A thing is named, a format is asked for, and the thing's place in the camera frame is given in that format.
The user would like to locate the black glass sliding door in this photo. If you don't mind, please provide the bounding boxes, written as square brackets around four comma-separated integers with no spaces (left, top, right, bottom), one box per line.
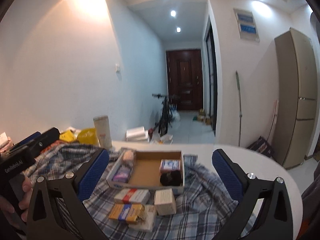
[203,17,217,134]

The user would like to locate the white foam boxes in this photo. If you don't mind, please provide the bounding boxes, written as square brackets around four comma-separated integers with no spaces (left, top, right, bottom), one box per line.
[126,126,149,141]

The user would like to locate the beige makeup sponge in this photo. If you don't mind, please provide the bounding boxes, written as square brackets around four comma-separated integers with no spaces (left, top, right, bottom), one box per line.
[123,150,136,163]

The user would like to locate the white plastic bag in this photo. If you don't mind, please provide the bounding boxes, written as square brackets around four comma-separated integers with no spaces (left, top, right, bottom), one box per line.
[171,110,181,129]

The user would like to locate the cardboard boxes on floor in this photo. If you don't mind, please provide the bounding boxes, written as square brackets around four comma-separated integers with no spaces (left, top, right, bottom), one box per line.
[193,109,212,125]

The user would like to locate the white tissue packet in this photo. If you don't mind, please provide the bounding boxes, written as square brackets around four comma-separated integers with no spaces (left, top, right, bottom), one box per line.
[128,205,157,232]

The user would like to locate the beige cardboard small box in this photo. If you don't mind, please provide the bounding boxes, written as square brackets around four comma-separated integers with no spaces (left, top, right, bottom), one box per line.
[153,189,177,216]

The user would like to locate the blue plaid shirt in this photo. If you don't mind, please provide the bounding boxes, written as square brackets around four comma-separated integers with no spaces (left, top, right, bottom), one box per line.
[23,143,258,240]

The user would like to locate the dark red entrance door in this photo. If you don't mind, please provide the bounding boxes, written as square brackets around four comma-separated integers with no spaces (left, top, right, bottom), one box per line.
[166,49,203,111]

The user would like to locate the yellow blue cigarette pack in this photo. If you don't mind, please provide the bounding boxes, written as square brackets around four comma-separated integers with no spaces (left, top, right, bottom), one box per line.
[108,204,145,224]

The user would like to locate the red white cigarette carton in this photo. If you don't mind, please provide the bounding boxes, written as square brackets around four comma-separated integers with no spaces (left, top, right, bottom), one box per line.
[114,189,150,205]

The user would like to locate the cardboard tray box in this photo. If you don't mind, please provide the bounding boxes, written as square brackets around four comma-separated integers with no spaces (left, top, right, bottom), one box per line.
[106,148,185,195]

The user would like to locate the electrical panel on wall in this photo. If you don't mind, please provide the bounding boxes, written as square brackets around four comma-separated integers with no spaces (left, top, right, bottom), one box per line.
[233,8,260,43]

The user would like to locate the dark blue purple box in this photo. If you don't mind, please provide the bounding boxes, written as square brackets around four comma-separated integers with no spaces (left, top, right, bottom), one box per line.
[112,164,134,183]

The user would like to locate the pink white stick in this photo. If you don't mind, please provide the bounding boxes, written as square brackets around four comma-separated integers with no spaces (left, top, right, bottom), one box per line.
[267,100,279,140]

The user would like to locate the mop with green handle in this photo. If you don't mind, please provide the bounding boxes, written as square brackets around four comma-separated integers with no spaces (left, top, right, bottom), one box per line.
[235,70,242,147]

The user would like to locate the gold refrigerator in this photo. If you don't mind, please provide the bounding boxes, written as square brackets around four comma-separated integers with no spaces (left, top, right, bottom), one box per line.
[272,28,317,169]

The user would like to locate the yellow plastic container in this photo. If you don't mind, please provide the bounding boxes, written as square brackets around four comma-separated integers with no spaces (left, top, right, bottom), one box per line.
[77,128,99,146]

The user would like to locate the person's left hand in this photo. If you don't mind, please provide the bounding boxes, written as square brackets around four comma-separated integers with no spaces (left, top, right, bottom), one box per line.
[0,176,33,222]

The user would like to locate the yellow snack bag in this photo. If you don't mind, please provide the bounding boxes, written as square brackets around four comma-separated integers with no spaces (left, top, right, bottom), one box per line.
[59,130,76,142]

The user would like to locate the black bicycle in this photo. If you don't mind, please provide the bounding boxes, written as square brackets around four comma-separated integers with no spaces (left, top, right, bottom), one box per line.
[152,94,180,137]

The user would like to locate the pink blue patterned box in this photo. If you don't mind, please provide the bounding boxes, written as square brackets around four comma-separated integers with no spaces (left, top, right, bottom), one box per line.
[159,159,181,173]

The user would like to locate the black fuzzy pouch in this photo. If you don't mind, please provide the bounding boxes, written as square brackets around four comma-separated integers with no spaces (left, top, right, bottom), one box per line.
[160,171,183,186]

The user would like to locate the black box on floor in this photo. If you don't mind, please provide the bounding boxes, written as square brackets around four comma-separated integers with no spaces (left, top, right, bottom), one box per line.
[247,137,274,158]

